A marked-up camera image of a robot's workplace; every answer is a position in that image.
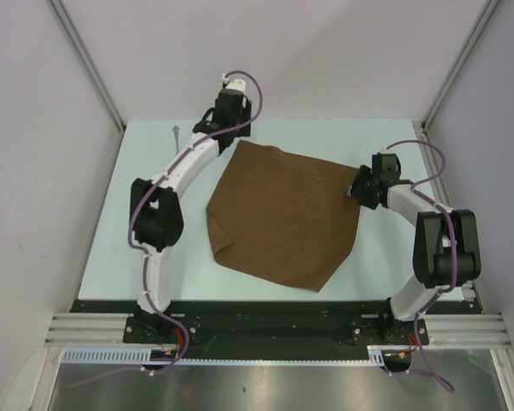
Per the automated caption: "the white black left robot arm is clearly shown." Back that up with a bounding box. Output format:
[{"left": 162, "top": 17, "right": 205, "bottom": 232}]
[{"left": 127, "top": 70, "right": 263, "bottom": 343}]

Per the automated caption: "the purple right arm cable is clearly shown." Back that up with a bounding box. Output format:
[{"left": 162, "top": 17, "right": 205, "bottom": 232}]
[{"left": 385, "top": 140, "right": 459, "bottom": 394}]

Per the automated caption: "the aluminium corner post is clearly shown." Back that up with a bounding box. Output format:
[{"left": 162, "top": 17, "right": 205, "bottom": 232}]
[
  {"left": 419, "top": 0, "right": 505, "bottom": 134},
  {"left": 45, "top": 0, "right": 127, "bottom": 134}
]

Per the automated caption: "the brown cloth napkin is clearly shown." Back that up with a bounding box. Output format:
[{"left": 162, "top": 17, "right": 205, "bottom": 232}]
[{"left": 206, "top": 141, "right": 360, "bottom": 292}]

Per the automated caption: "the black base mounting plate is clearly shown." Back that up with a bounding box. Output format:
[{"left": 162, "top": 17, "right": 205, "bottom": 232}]
[{"left": 70, "top": 299, "right": 485, "bottom": 373}]

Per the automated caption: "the aluminium corner post right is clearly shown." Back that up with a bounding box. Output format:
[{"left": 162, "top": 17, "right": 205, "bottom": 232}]
[{"left": 419, "top": 0, "right": 505, "bottom": 134}]

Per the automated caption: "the aluminium corner post left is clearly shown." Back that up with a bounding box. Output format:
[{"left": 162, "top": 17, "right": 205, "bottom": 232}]
[{"left": 45, "top": 0, "right": 127, "bottom": 134}]

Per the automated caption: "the metal fork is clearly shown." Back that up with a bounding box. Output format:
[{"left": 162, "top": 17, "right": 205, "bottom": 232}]
[{"left": 172, "top": 125, "right": 180, "bottom": 154}]

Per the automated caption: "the white slotted cable duct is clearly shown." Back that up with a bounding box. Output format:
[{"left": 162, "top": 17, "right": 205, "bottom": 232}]
[{"left": 62, "top": 344, "right": 389, "bottom": 366}]

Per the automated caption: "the aluminium front rail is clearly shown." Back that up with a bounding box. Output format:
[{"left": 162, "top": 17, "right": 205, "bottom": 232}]
[{"left": 45, "top": 313, "right": 512, "bottom": 349}]

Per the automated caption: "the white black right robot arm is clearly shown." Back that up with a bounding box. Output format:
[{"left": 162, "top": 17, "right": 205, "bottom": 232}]
[{"left": 346, "top": 152, "right": 481, "bottom": 343}]

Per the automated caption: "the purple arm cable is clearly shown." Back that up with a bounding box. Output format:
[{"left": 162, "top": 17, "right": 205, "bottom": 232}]
[
  {"left": 63, "top": 68, "right": 265, "bottom": 389},
  {"left": 385, "top": 140, "right": 459, "bottom": 394}
]

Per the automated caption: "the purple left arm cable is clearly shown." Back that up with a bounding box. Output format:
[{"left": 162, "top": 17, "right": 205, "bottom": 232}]
[{"left": 63, "top": 68, "right": 265, "bottom": 389}]

